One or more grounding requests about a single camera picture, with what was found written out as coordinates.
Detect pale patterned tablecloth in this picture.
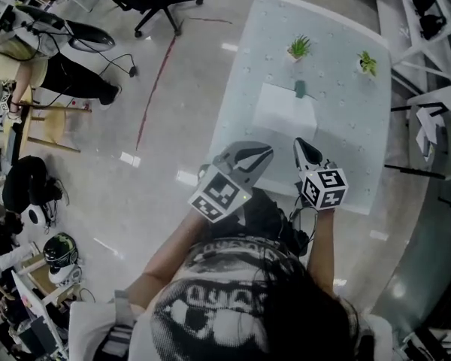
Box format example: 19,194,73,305
207,0,394,216

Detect person's left forearm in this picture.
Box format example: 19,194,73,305
126,208,212,310

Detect black green helmet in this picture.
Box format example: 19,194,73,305
42,232,80,268

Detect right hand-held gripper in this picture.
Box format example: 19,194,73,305
292,137,350,211

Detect leafy variegated potted plant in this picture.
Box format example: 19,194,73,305
356,50,379,78

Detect white helmet stand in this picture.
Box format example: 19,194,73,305
47,264,83,287

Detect spiky green potted plant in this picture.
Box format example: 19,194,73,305
286,35,313,64

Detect white shelf rack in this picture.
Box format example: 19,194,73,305
374,0,451,98

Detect person's black trousers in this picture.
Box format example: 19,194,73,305
210,187,310,257

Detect red floor tape line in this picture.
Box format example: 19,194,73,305
135,16,234,153

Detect crumpled white paper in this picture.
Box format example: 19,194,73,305
414,105,447,162

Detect person's black white printed shirt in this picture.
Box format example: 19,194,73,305
68,235,395,361

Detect white sheet of paper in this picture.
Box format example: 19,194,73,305
253,82,319,139

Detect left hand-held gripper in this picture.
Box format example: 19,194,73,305
187,141,275,223

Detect person's right forearm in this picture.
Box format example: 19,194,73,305
307,207,338,290

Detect white desk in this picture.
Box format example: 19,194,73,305
10,268,73,361

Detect white round device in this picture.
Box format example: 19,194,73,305
26,203,48,227

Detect black cable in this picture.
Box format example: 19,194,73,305
20,20,139,109

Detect wooden stool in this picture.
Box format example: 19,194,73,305
21,83,93,154

